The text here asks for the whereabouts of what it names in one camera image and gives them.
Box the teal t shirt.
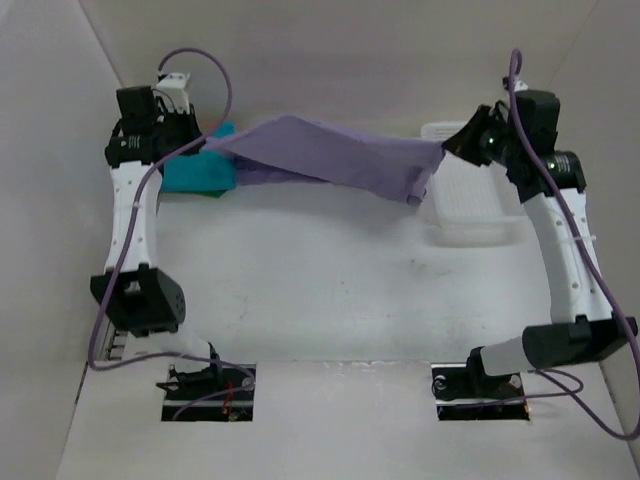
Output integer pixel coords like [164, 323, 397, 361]
[161, 148, 237, 194]

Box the purple cable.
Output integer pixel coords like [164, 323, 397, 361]
[87, 47, 257, 419]
[502, 47, 640, 442]

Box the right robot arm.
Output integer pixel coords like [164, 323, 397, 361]
[433, 90, 638, 400]

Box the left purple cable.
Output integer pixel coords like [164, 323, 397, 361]
[87, 47, 257, 419]

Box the white laundry basket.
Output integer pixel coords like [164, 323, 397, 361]
[418, 153, 526, 248]

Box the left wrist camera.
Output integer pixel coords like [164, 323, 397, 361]
[154, 72, 191, 114]

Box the lilac t shirt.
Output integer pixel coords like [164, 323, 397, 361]
[204, 115, 445, 204]

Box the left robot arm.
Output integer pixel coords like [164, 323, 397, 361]
[90, 76, 222, 387]

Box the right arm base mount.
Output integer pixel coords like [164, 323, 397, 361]
[431, 363, 530, 421]

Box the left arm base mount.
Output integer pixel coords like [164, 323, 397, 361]
[156, 365, 256, 423]

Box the green t shirt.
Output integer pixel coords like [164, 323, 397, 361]
[199, 190, 227, 199]

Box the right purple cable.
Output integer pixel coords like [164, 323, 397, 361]
[502, 47, 640, 442]

